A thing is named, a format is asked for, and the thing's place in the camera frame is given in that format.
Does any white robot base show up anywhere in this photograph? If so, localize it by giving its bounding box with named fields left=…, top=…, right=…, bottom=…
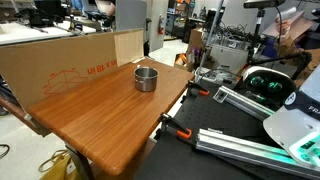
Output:
left=263, top=67, right=320, bottom=168

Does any silver metal pot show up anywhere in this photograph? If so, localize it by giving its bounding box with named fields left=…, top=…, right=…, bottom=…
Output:
left=134, top=66, right=158, bottom=92

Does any near orange black clamp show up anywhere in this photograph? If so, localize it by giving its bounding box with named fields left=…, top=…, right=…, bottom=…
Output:
left=158, top=113, right=192, bottom=140

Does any orange black clamp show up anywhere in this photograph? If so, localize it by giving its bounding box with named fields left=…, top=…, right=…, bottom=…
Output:
left=158, top=113, right=192, bottom=140
left=186, top=80, right=209, bottom=96

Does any far orange black clamp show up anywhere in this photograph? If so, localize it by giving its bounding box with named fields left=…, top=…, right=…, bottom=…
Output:
left=186, top=80, right=209, bottom=96

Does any black perforated breadboard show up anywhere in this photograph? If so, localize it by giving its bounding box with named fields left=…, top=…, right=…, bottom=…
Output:
left=133, top=79, right=320, bottom=180

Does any white vr headset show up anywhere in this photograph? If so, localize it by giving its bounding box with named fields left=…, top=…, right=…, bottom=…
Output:
left=243, top=66, right=296, bottom=106

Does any brown cardboard box panel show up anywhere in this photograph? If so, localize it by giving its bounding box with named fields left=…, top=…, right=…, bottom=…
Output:
left=0, top=29, right=144, bottom=109

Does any yellow bag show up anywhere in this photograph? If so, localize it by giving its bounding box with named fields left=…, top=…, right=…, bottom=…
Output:
left=38, top=150, right=82, bottom=180

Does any white background table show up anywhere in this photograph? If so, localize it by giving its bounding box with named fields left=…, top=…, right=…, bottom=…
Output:
left=0, top=20, right=97, bottom=47

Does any far aluminium extrusion rail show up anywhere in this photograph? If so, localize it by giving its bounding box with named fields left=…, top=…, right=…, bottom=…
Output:
left=213, top=86, right=274, bottom=121

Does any aluminium extrusion rail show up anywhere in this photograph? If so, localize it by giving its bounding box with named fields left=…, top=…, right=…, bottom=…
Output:
left=196, top=129, right=320, bottom=180
left=213, top=86, right=274, bottom=121

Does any near aluminium extrusion rail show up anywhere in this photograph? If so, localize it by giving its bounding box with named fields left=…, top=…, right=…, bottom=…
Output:
left=196, top=129, right=320, bottom=180

